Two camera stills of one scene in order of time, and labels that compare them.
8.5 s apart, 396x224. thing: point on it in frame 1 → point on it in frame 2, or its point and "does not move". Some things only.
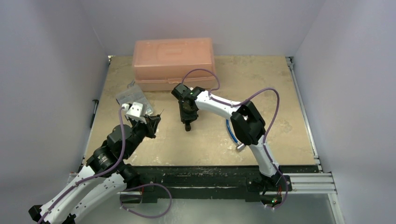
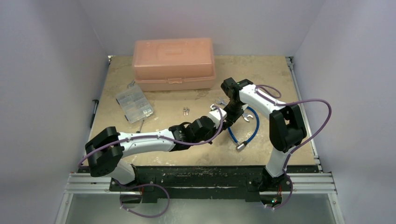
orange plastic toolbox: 160,64 does not move
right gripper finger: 184,115 → 229,111
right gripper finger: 193,116 → 243,107
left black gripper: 151,126 → 214,131
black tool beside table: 97,103 does not move
